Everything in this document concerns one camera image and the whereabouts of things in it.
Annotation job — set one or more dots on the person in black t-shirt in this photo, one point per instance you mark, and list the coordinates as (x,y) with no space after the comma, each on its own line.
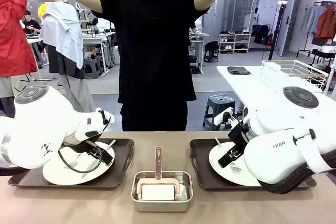
(155,51)

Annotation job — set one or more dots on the yellow cap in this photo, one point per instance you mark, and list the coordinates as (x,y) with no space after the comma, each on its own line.
(42,11)

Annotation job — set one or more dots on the figure in light blue shirt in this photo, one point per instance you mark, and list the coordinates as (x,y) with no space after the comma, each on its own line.
(63,30)

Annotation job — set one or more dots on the silver table knife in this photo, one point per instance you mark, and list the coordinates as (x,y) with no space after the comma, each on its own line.
(111,144)

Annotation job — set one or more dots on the person in red jacket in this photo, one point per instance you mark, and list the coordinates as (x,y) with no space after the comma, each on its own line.
(13,37)

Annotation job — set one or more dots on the wooden shoe rack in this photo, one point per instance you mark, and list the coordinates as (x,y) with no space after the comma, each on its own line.
(233,41)

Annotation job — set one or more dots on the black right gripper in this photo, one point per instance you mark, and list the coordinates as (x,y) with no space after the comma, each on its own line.
(238,137)

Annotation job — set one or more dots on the small black step stool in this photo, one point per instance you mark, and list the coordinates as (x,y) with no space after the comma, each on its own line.
(211,52)

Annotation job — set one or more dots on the black clothes rack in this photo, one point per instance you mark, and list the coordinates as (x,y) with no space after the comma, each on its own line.
(319,3)

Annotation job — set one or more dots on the folded grey cloth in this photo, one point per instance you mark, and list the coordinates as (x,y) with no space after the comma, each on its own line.
(238,70)

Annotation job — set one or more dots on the white side table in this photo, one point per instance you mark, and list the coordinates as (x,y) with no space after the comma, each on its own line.
(236,85)

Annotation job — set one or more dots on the white round plate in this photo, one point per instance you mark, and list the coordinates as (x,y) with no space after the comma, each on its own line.
(60,176)
(223,174)

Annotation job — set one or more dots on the rectangular steel tin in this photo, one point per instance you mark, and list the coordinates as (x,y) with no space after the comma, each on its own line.
(160,205)

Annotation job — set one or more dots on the seated person in black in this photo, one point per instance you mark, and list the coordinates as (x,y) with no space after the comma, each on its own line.
(31,26)

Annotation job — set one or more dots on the grey plastic stool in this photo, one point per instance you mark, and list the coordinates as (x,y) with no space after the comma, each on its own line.
(219,108)

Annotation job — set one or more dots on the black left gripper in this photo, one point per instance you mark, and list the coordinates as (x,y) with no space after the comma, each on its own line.
(78,146)

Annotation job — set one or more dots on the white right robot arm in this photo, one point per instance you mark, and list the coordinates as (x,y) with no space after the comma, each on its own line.
(275,155)

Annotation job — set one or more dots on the black bag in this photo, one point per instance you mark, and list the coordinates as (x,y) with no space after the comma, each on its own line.
(261,33)

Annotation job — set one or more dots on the orange jacket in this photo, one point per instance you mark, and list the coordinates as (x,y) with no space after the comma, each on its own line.
(326,24)

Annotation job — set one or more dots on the black camera tripod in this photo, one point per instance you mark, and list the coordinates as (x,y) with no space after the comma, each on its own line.
(278,30)

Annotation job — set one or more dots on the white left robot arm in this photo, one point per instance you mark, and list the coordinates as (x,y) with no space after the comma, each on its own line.
(39,129)

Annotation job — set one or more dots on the white dish in rack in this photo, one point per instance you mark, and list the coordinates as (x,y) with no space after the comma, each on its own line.
(274,66)

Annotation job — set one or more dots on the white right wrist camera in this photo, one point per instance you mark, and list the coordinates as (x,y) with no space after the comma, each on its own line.
(221,117)

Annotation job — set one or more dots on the grey blue hanging shirt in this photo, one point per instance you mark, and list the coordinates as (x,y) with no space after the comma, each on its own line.
(312,18)

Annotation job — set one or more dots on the dark brown serving tray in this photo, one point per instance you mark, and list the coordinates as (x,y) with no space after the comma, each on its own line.
(202,166)
(123,155)

